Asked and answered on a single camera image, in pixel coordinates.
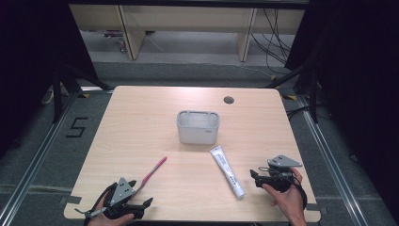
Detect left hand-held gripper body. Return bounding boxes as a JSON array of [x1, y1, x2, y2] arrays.
[[103, 176, 146, 220]]

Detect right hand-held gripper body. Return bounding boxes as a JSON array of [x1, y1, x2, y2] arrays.
[[263, 153, 303, 193]]

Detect pink toothbrush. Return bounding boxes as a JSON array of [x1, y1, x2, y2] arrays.
[[130, 155, 168, 197]]

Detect white toothpaste tube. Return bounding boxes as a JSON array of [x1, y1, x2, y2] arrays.
[[209, 145, 247, 200]]

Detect white plastic container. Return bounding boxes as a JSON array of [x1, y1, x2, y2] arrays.
[[176, 109, 220, 146]]

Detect person's right hand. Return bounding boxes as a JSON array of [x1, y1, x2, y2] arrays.
[[262, 167, 307, 221]]

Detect person's left hand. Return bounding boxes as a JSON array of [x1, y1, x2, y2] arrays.
[[88, 198, 136, 226]]

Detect grey tape strip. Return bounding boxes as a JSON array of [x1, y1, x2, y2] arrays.
[[60, 195, 83, 205]]

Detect black metal stand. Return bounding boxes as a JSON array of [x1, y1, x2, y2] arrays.
[[51, 62, 115, 124], [265, 60, 320, 124]]

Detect black curtain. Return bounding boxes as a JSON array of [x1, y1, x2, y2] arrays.
[[284, 0, 399, 218], [0, 0, 100, 158]]

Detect small red floor clutter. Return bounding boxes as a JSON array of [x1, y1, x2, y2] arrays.
[[103, 29, 127, 54]]

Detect beige wooden desk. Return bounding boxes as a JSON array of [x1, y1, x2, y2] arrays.
[[69, 4, 307, 62]]

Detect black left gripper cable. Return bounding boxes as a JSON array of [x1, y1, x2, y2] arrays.
[[83, 182, 119, 226]]

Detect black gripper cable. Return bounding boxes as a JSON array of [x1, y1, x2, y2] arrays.
[[294, 183, 310, 211], [83, 182, 119, 226]]

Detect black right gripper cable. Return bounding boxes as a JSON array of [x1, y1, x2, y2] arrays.
[[294, 183, 310, 211]]

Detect grey cable plug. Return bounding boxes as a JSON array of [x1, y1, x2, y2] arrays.
[[74, 206, 104, 218]]

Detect aluminium floor rail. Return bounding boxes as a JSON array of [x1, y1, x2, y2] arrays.
[[0, 89, 81, 222], [295, 93, 370, 226]]

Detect black hanging cables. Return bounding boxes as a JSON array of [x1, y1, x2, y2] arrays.
[[249, 8, 294, 74]]

